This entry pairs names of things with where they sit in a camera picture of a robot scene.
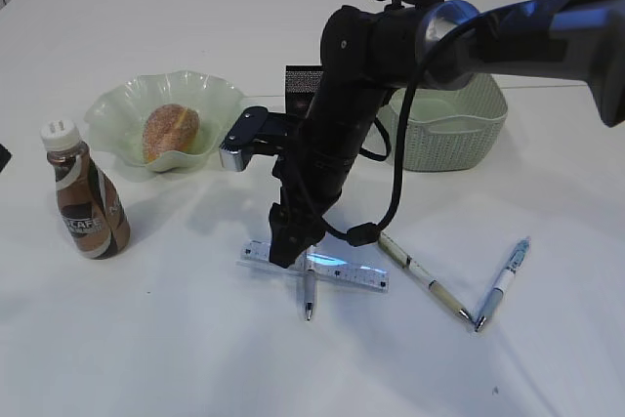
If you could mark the cream barrel pen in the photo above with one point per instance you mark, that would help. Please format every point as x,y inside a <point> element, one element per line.
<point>420,274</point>

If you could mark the clear plastic ruler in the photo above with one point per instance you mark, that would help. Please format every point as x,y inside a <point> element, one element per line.
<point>256,253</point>

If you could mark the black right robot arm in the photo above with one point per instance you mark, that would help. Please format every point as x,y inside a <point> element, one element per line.
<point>366,57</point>

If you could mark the green woven plastic basket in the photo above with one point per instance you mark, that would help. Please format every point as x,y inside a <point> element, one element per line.
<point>454,130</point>

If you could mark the brown coffee bottle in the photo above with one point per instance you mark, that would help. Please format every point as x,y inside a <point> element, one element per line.
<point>88,201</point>

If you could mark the black mesh pen holder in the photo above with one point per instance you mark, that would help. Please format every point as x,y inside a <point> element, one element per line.
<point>300,85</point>

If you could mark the white blue pen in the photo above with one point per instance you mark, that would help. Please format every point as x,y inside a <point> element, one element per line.
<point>502,283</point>

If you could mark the grey grip silver pen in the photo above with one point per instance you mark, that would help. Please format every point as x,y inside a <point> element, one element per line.
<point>309,283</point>

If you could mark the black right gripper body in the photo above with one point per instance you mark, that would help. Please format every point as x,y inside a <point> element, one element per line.
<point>315,165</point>

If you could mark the sugared bread bun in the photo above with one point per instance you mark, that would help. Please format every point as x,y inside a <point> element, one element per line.
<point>171,127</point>

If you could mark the green wavy glass plate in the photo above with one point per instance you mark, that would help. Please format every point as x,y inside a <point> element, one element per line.
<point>118,118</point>

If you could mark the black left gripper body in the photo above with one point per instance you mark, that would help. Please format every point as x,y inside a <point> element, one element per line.
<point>5,157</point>

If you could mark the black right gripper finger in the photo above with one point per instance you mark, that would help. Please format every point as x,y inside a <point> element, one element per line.
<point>287,246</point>

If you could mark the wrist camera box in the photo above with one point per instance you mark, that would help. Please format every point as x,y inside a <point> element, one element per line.
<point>256,131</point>

